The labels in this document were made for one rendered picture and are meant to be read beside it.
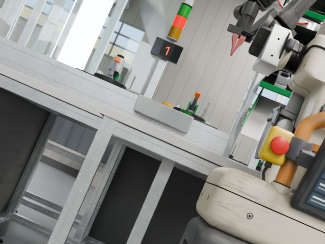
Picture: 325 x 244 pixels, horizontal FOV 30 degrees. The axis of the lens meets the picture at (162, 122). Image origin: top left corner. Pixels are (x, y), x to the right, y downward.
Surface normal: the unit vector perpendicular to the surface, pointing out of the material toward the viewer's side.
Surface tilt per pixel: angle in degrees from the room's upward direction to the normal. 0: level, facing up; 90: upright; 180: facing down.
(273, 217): 90
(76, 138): 90
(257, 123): 45
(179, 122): 90
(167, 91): 90
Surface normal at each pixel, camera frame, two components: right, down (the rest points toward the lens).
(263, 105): 0.17, -0.75
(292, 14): 0.26, 0.07
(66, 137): 0.00, -0.07
